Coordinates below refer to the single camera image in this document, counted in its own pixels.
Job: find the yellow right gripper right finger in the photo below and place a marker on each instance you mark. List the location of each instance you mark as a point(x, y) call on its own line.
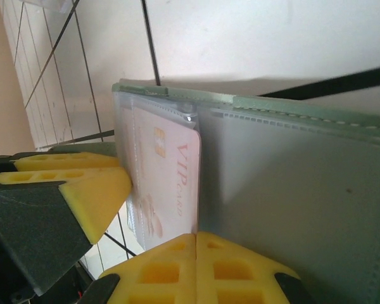
point(256, 269)

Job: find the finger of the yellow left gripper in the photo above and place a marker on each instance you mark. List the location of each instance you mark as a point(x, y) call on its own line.
point(92, 161)
point(95, 196)

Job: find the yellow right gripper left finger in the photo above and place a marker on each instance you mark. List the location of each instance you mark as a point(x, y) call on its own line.
point(174, 253)

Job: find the white VIP card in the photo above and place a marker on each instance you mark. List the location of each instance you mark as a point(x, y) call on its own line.
point(177, 177)

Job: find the green card holder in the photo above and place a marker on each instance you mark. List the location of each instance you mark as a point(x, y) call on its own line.
point(288, 190)

